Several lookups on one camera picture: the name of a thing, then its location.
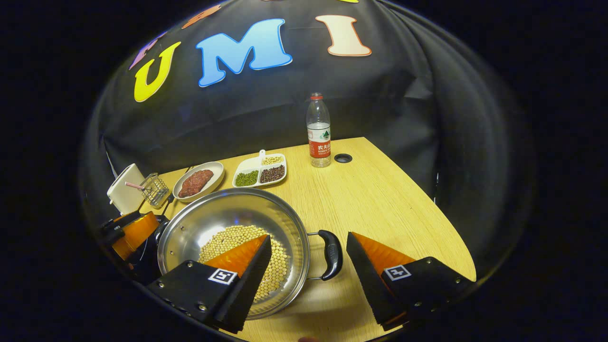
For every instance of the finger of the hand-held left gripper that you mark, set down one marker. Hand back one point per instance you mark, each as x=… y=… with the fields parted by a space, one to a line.
x=137 y=232

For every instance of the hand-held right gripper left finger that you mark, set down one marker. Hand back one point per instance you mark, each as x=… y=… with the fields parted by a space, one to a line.
x=244 y=289

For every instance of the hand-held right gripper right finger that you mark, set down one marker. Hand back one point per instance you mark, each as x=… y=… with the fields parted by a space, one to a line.
x=373 y=285

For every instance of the stainless steel pot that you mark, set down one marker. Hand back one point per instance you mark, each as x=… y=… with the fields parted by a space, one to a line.
x=228 y=209

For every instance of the white toaster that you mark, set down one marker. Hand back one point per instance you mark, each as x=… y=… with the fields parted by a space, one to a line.
x=124 y=194

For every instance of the pink striped straw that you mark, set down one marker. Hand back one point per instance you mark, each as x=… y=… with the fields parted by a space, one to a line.
x=134 y=185

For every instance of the pile of yellow soybeans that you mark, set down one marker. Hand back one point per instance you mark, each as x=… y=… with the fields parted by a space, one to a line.
x=228 y=237

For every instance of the raw red meat slice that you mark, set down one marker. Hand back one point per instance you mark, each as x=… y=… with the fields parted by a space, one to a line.
x=194 y=183

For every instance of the round beige plate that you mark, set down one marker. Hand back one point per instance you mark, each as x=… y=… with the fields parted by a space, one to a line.
x=216 y=173

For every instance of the portion of green beans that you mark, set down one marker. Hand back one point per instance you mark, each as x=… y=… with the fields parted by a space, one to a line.
x=247 y=178

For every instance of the portion of dark red beans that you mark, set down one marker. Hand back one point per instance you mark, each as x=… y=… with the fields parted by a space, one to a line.
x=272 y=174

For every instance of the white divided dish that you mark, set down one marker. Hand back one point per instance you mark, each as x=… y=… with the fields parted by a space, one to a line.
x=249 y=165

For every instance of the small portion of yellow beans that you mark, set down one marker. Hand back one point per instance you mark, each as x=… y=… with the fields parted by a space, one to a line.
x=272 y=160

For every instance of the clear plastic water bottle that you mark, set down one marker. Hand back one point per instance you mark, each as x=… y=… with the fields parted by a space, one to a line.
x=318 y=142

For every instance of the black backdrop cloth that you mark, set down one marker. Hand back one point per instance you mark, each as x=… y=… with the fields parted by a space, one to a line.
x=380 y=95

